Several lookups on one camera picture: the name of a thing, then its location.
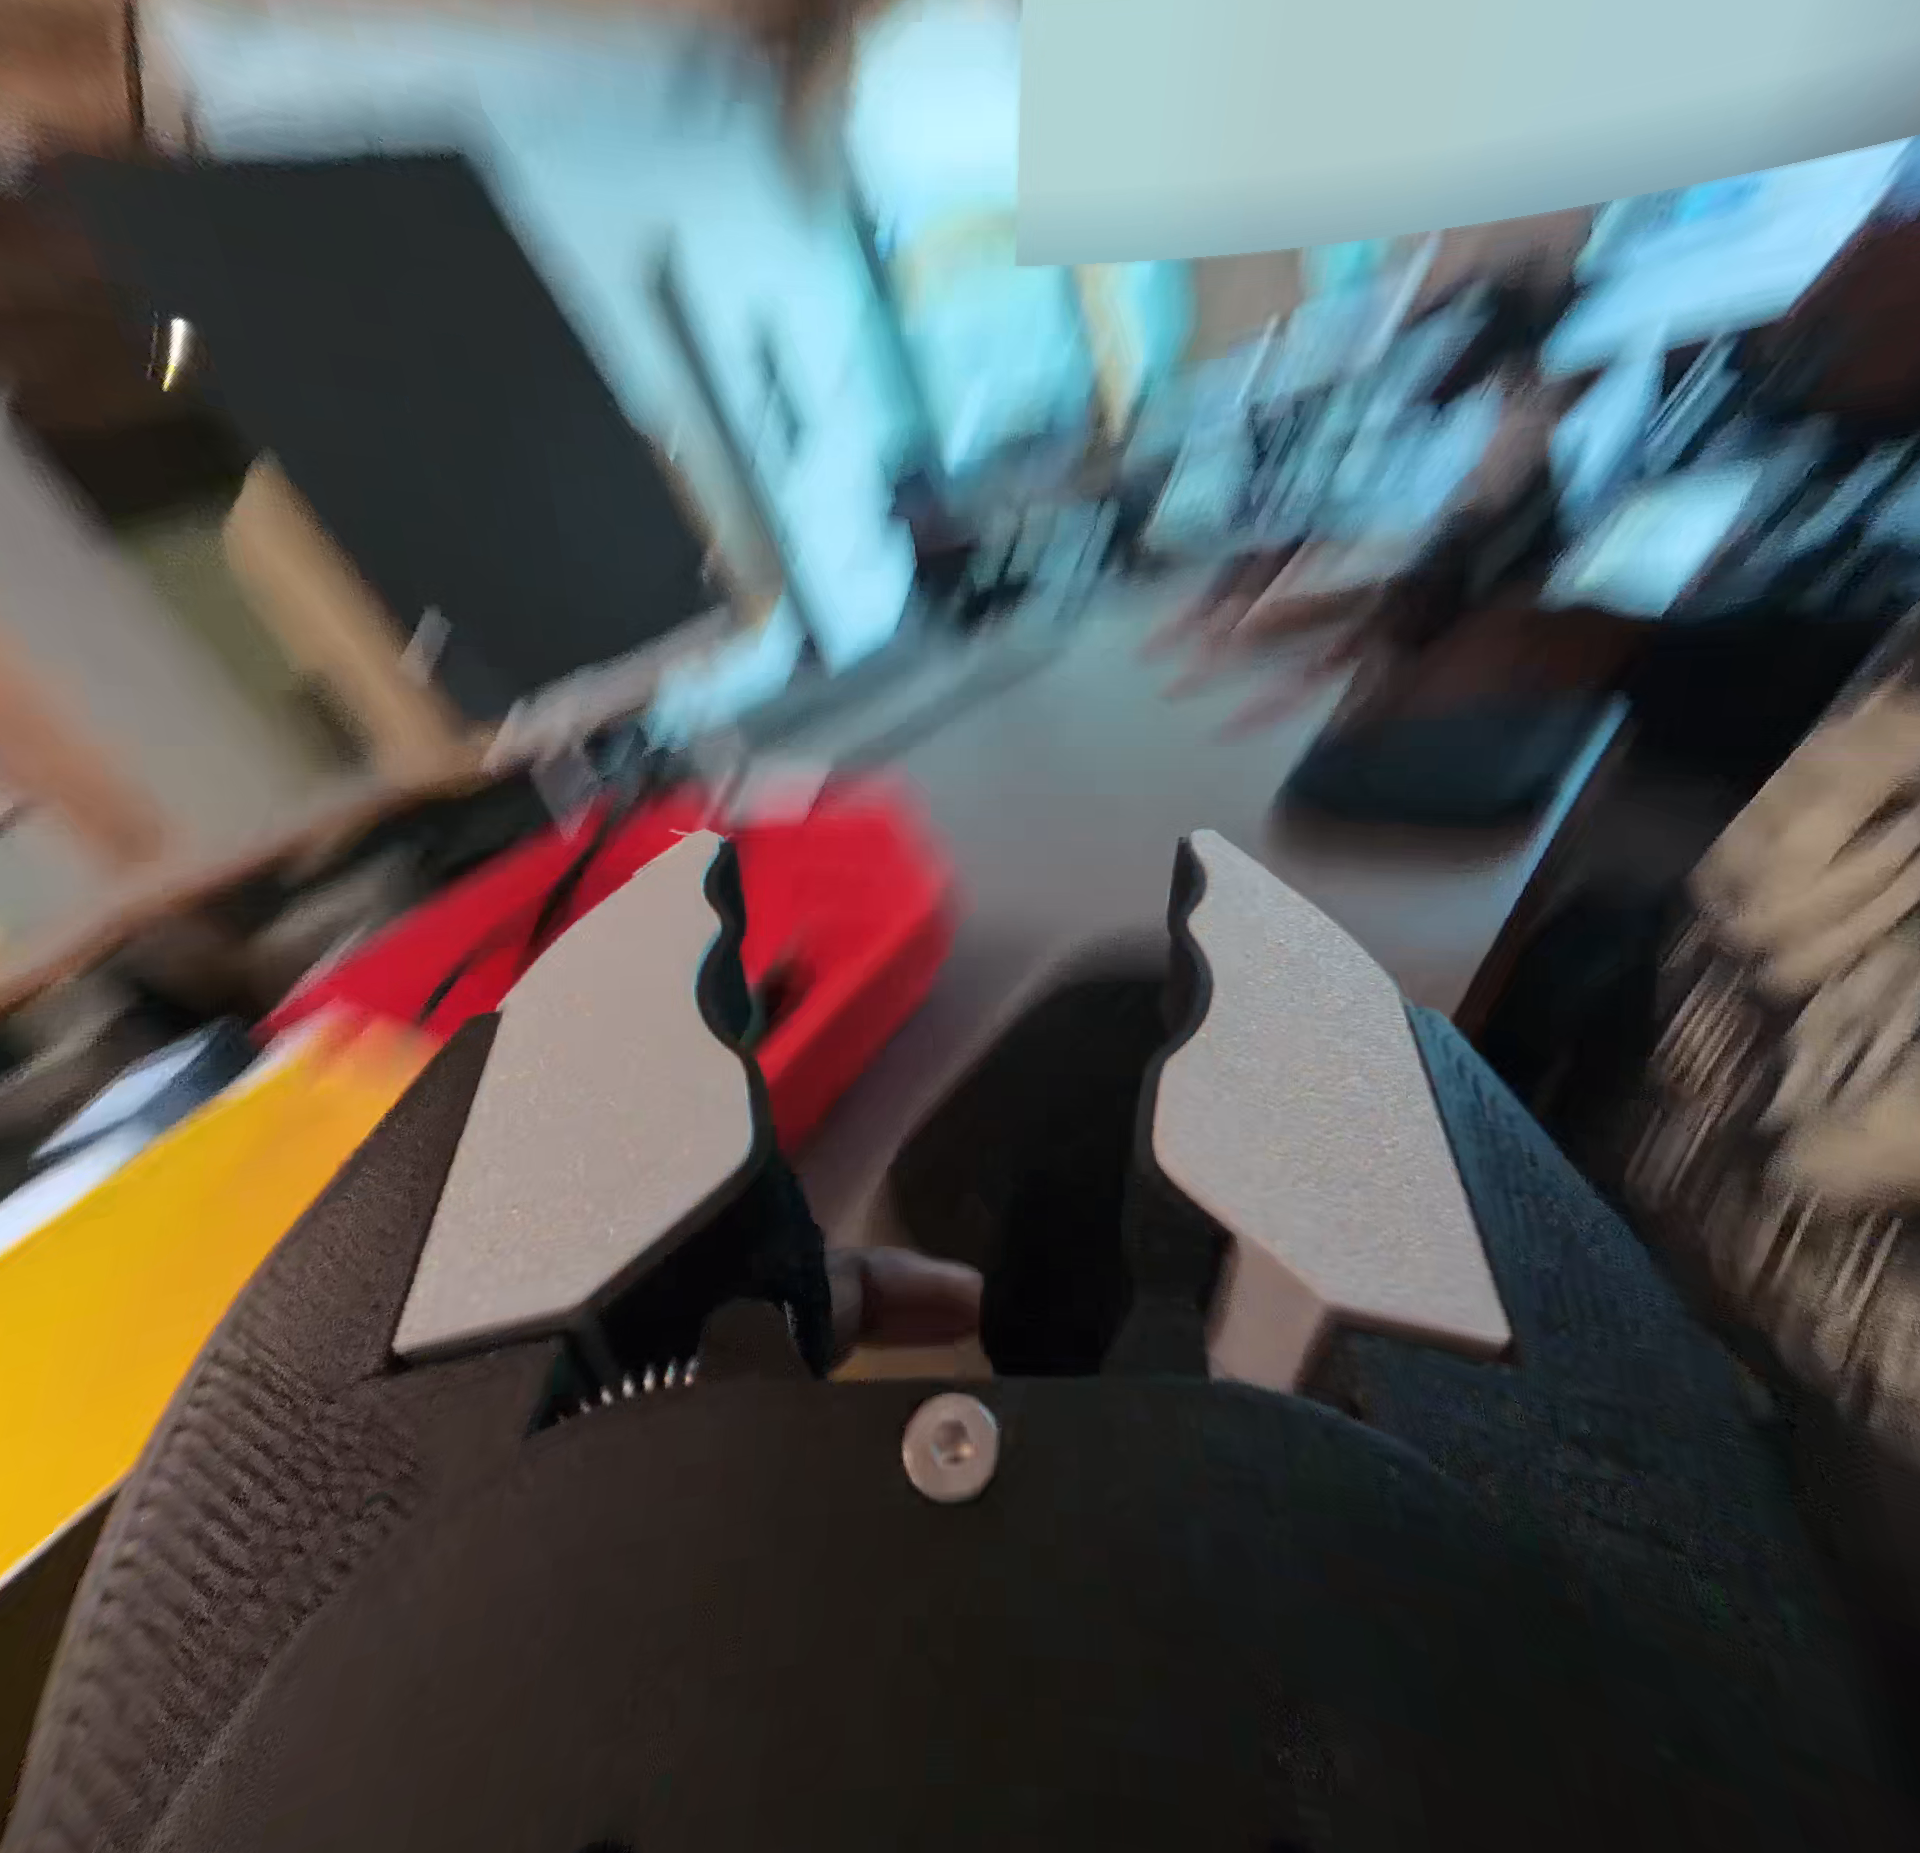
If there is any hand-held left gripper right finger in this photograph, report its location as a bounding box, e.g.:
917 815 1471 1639
1143 829 1515 1393

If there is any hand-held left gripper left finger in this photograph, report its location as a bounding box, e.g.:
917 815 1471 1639
390 830 780 1362

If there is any red plastic bin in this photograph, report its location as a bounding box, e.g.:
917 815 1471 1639
254 773 962 1150

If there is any black cushioned pad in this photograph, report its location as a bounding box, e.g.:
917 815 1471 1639
1282 682 1631 827

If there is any yellow plastic bin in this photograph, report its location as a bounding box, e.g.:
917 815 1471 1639
0 1012 453 1584

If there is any dark printed shirt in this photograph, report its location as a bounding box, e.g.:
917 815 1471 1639
1621 639 1920 1434

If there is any black board on wooden stand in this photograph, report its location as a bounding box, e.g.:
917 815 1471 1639
31 150 722 775

